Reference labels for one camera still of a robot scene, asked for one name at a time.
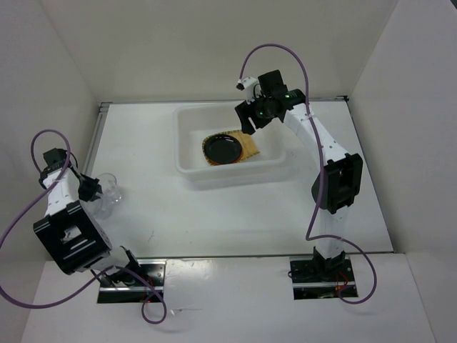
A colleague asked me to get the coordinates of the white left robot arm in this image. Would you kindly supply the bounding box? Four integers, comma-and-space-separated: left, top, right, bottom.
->
33, 148, 144, 286

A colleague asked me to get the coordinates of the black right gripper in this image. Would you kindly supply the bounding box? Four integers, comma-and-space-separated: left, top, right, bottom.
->
235, 90, 275, 135

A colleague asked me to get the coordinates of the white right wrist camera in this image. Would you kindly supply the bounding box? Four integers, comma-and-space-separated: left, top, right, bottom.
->
236, 76, 261, 104

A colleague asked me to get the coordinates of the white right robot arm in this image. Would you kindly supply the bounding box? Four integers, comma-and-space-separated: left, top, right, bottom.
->
235, 70, 363, 282

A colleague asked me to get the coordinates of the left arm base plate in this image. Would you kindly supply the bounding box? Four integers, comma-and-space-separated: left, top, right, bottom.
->
97, 259, 166, 304

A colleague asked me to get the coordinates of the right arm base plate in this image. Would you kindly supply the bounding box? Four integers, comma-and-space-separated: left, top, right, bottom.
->
288, 257, 358, 300

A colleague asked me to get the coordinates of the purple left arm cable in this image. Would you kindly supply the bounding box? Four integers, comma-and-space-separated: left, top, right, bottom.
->
0, 129, 167, 324

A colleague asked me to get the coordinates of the translucent white plastic bin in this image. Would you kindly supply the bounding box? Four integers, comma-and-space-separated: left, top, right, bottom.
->
174, 101, 286, 189

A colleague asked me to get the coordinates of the orange plastic plate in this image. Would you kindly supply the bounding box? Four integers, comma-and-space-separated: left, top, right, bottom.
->
206, 158, 241, 166

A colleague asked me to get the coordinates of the black round plate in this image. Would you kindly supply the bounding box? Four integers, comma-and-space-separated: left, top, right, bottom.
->
203, 134, 243, 163

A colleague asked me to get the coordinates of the clear plastic cup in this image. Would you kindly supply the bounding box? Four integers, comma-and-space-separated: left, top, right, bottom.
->
96, 172, 123, 204
90, 198, 114, 220

